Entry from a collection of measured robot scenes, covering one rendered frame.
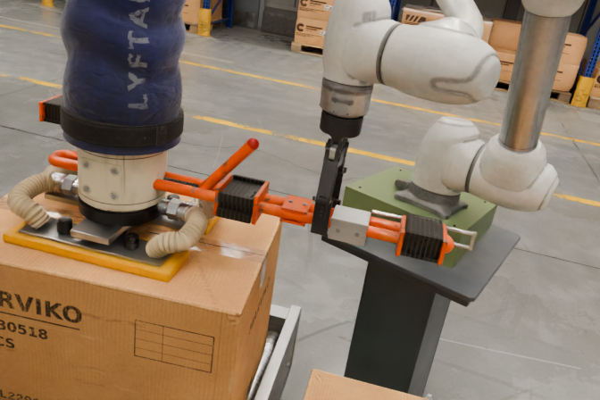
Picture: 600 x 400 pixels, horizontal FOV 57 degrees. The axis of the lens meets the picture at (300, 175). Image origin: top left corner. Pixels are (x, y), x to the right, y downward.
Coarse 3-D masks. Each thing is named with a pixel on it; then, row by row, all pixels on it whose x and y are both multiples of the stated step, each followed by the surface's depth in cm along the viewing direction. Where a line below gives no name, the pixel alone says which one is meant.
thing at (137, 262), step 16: (48, 224) 109; (64, 224) 106; (16, 240) 105; (32, 240) 104; (48, 240) 105; (64, 240) 105; (80, 240) 106; (128, 240) 104; (144, 240) 109; (64, 256) 104; (80, 256) 103; (96, 256) 102; (112, 256) 103; (128, 256) 103; (144, 256) 103; (176, 256) 106; (128, 272) 102; (144, 272) 101; (160, 272) 101; (176, 272) 104
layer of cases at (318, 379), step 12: (312, 372) 142; (324, 372) 143; (312, 384) 138; (324, 384) 139; (336, 384) 139; (348, 384) 140; (360, 384) 140; (312, 396) 134; (324, 396) 135; (336, 396) 136; (348, 396) 136; (360, 396) 137; (372, 396) 137; (384, 396) 138; (396, 396) 138; (408, 396) 139
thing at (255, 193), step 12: (228, 180) 108; (240, 180) 111; (252, 180) 111; (264, 180) 111; (216, 192) 104; (228, 192) 105; (240, 192) 106; (252, 192) 107; (264, 192) 107; (216, 204) 105; (228, 204) 104; (240, 204) 103; (252, 204) 103; (228, 216) 104; (240, 216) 104; (252, 216) 104
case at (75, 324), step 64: (0, 256) 101; (192, 256) 110; (256, 256) 113; (0, 320) 105; (64, 320) 103; (128, 320) 100; (192, 320) 98; (256, 320) 119; (0, 384) 112; (64, 384) 109; (128, 384) 106; (192, 384) 103
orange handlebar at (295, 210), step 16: (48, 160) 111; (64, 160) 110; (176, 176) 111; (176, 192) 107; (192, 192) 106; (208, 192) 106; (272, 208) 104; (288, 208) 103; (304, 208) 104; (304, 224) 104; (384, 224) 105; (400, 224) 105; (384, 240) 102; (448, 240) 101
